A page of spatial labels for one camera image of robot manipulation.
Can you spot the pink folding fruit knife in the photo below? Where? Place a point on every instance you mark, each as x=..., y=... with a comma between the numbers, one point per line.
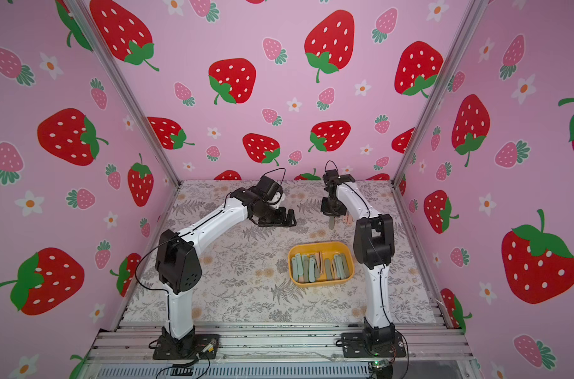
x=348, y=220

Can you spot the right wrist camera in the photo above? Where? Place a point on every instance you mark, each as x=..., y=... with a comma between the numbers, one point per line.
x=331, y=180

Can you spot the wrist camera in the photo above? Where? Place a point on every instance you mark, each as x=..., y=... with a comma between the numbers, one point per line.
x=269, y=191
x=331, y=180

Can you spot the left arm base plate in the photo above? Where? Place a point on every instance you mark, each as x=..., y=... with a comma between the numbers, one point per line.
x=191, y=347

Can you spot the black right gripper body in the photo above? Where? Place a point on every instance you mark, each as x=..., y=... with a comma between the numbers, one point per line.
x=332, y=208

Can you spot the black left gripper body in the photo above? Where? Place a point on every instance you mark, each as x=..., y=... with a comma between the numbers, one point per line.
x=276, y=218

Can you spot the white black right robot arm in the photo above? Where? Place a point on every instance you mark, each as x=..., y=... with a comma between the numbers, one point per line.
x=373, y=244

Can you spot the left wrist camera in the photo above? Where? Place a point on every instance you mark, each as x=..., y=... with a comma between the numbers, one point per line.
x=269, y=191

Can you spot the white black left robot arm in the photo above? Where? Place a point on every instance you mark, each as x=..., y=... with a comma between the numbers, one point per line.
x=178, y=257

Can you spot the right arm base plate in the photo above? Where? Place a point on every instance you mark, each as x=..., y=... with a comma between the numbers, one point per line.
x=374, y=344

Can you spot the aluminium frame rail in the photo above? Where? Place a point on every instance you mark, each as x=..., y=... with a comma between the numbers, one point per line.
x=281, y=350

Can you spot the yellow plastic storage box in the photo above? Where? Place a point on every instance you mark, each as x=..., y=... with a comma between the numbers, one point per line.
x=320, y=264

